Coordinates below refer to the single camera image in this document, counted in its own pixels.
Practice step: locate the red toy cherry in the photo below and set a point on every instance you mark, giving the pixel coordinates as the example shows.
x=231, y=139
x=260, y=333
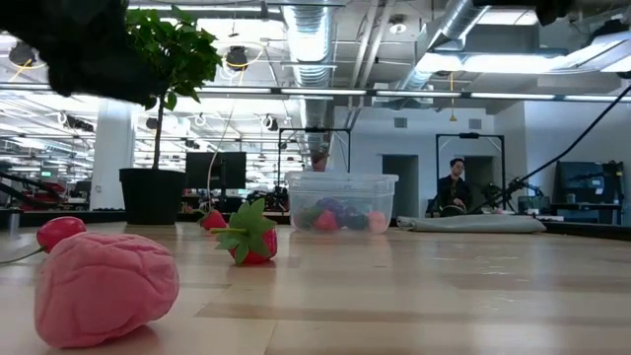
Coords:
x=59, y=231

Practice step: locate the silver ventilation duct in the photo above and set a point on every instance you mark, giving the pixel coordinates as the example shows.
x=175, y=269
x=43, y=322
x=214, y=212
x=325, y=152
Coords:
x=309, y=44
x=458, y=20

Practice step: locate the clear plastic tupperware container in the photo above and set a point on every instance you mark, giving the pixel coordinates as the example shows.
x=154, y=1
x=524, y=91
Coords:
x=345, y=187

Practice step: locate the green potted tree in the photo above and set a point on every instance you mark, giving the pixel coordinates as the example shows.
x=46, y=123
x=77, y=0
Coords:
x=182, y=54

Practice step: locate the black metal rig frame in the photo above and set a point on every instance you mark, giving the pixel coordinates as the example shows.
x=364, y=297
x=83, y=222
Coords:
x=493, y=135
x=315, y=129

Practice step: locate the black plant pot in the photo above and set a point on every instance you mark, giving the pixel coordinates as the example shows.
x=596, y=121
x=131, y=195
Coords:
x=153, y=194

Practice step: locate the black computer monitor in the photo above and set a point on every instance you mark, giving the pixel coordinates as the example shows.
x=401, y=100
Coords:
x=217, y=170

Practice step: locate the small pink toy fruit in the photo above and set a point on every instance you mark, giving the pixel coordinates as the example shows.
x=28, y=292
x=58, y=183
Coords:
x=377, y=222

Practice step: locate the pink brain-shaped soft toy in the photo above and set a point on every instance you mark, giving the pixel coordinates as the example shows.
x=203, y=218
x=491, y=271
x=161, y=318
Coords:
x=103, y=288

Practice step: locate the folded grey cloth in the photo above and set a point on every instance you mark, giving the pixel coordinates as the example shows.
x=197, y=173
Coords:
x=468, y=224

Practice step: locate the small black background robot arm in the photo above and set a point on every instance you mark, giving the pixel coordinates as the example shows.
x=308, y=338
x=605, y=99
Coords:
x=512, y=190

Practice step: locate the person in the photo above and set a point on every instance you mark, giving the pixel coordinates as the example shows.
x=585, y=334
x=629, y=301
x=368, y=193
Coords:
x=452, y=190
x=319, y=162

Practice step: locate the purple toy eggplant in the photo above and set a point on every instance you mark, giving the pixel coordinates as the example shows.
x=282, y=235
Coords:
x=357, y=222

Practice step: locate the black table frame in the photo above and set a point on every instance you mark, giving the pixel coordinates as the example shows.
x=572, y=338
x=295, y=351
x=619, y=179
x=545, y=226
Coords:
x=98, y=217

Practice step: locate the dark display screen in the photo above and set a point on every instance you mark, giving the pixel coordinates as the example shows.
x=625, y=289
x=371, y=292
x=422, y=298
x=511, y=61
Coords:
x=586, y=181

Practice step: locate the purple toy grapes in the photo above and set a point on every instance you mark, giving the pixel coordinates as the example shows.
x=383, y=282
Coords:
x=335, y=204

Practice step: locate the black ceiling speaker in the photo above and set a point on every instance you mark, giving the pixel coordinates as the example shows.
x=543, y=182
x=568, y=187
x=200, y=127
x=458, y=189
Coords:
x=21, y=58
x=236, y=58

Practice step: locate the ceiling light strip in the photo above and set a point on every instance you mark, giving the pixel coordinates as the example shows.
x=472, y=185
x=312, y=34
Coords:
x=419, y=93
x=246, y=91

